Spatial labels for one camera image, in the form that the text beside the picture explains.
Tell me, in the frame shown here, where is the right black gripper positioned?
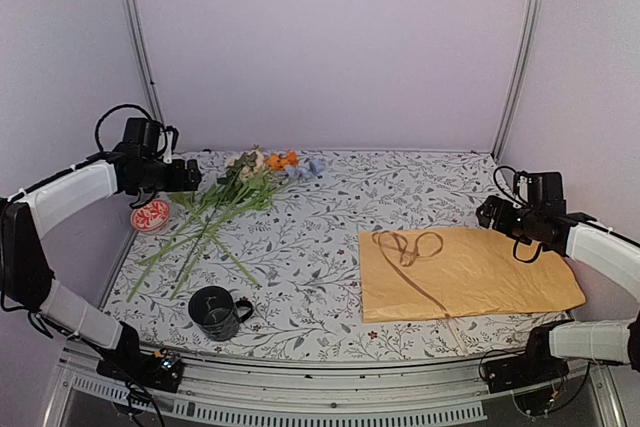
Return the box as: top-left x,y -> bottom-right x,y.
477,195 -> 543,245

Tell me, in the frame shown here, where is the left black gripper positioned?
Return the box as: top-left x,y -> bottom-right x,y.
135,157 -> 202,193

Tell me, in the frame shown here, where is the cream rose fake stem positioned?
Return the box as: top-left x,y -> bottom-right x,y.
127,146 -> 276,302

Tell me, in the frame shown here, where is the yellow wrapping paper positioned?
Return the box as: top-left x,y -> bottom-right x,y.
359,227 -> 586,323

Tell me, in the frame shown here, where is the orange fake flower stem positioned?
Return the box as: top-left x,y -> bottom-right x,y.
171,146 -> 299,298

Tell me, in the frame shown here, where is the blue fake flower stem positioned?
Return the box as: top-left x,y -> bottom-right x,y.
284,159 -> 325,181

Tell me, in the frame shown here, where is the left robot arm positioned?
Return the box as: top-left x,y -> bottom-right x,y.
1,143 -> 202,381

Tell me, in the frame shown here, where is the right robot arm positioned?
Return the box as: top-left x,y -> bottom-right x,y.
476,195 -> 639,383

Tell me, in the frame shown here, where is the green leafy fake stem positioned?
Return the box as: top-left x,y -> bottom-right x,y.
170,165 -> 283,292

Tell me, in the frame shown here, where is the red white patterned bowl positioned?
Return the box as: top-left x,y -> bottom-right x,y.
130,199 -> 170,233

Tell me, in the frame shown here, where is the floral patterned tablecloth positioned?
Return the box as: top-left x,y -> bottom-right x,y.
102,151 -> 567,363

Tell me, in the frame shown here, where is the black mug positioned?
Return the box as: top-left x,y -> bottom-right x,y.
188,286 -> 254,342

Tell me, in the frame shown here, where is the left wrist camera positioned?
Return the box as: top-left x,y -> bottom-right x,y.
118,117 -> 179,164

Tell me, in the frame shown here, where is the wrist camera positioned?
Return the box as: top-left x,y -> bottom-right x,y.
513,171 -> 567,215
118,117 -> 179,164

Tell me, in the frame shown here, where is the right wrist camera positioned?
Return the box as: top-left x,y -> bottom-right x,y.
513,171 -> 567,215

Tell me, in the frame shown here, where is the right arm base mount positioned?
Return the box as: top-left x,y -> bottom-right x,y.
478,320 -> 591,419

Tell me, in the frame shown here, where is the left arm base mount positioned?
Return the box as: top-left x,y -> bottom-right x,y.
96,322 -> 184,393

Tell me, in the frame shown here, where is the left metal frame post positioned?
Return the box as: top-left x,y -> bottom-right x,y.
122,0 -> 164,122

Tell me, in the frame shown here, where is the metal frame post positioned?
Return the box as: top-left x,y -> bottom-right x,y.
491,0 -> 543,163
122,0 -> 164,122

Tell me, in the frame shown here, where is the front aluminium rail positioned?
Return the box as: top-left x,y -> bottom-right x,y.
43,342 -> 634,426

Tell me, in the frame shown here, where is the right metal frame post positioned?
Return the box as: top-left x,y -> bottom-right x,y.
491,0 -> 543,163

